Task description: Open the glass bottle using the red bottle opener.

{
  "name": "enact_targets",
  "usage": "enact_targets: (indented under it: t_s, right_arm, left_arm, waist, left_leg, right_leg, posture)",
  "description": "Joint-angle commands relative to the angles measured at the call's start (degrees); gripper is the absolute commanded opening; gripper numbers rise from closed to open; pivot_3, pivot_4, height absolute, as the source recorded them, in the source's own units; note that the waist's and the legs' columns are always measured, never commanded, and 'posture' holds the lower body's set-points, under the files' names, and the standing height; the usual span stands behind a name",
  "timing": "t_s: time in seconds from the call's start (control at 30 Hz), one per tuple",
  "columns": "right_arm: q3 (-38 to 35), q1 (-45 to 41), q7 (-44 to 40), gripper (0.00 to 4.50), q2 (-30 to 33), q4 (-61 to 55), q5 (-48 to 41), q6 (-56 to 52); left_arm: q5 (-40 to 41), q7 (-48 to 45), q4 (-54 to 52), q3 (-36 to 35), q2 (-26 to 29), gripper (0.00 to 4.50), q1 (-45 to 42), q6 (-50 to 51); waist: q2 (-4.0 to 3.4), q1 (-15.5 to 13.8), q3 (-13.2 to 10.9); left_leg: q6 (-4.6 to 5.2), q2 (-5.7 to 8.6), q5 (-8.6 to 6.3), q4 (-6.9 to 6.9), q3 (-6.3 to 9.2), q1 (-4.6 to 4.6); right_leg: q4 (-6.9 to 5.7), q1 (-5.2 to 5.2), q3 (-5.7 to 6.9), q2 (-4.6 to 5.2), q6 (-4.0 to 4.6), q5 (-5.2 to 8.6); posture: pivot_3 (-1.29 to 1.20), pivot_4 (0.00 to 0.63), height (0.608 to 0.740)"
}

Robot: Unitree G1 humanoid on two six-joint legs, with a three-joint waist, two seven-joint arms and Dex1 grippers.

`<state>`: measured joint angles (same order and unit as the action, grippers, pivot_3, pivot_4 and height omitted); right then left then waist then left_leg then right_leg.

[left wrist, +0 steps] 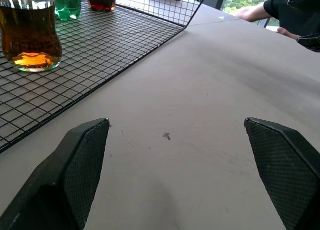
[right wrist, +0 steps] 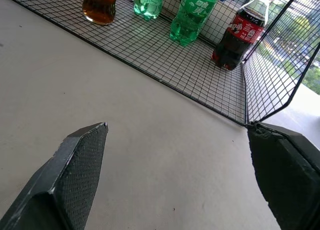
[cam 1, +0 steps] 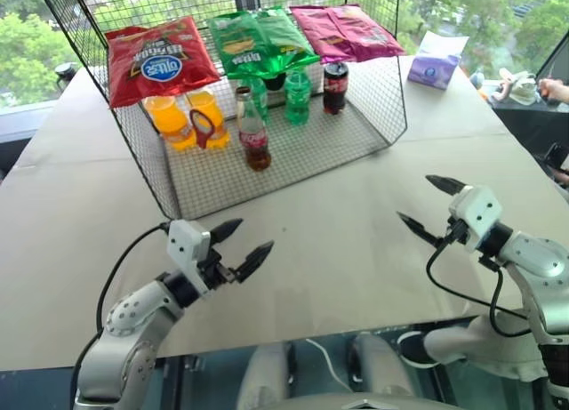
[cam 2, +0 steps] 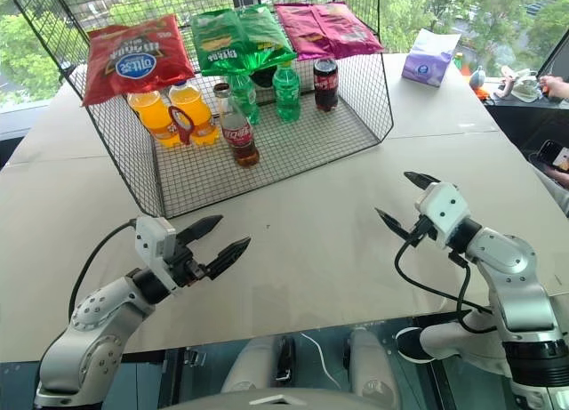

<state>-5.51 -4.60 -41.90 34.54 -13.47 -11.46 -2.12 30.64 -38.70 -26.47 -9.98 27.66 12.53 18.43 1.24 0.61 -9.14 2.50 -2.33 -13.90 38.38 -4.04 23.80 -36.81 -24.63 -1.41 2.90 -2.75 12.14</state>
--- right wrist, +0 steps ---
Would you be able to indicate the large green soda bottle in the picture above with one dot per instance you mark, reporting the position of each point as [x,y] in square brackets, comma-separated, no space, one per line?
[191,18]

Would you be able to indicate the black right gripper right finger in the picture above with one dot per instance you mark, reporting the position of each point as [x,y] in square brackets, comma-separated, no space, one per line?
[282,177]

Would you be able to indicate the small green soda bottle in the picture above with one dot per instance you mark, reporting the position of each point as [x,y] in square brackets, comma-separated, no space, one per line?
[148,3]

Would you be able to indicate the brown tea plastic bottle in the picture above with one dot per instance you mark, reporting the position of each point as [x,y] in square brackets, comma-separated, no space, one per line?
[99,6]

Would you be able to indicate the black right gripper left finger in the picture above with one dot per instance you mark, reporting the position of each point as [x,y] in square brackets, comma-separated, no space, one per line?
[67,180]

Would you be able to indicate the cola bottle with red label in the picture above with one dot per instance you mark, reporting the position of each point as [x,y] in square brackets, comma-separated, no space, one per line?
[238,35]

